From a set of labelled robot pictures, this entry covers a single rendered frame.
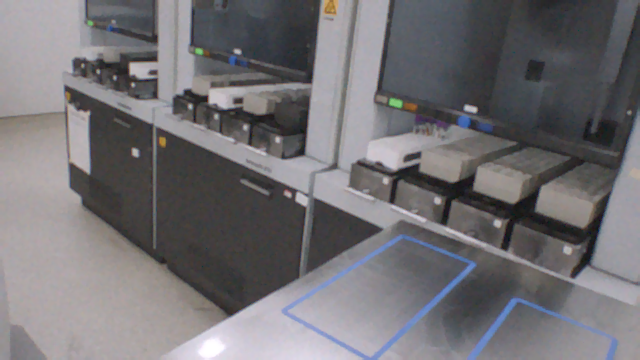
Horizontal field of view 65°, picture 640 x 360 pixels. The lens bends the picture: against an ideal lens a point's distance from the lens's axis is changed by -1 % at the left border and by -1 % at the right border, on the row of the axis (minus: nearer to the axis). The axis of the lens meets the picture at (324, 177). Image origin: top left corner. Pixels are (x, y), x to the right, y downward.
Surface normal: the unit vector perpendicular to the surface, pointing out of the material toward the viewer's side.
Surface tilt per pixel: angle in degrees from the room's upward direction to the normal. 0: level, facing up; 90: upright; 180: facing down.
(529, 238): 90
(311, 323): 0
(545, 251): 90
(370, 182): 90
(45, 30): 90
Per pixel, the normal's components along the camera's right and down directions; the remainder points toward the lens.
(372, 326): 0.11, -0.94
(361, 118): -0.66, 0.18
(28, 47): 0.74, 0.30
